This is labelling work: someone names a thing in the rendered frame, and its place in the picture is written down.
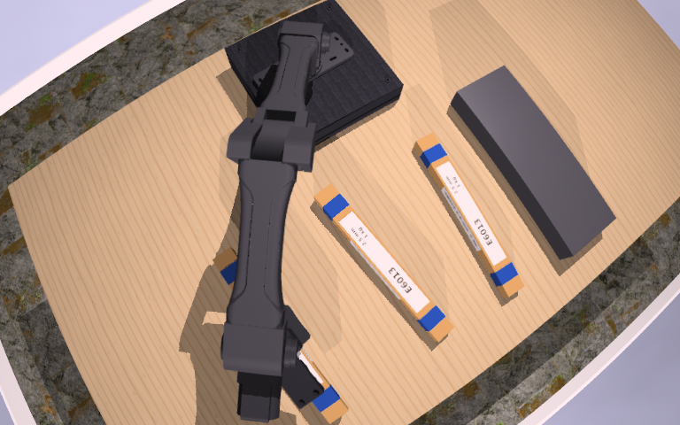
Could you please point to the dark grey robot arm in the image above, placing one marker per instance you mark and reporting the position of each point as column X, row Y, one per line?
column 255, row 331

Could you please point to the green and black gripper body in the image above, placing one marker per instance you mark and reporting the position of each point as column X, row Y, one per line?
column 296, row 326

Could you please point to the tan cardboard box with blue bands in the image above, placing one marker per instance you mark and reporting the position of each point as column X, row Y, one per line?
column 470, row 216

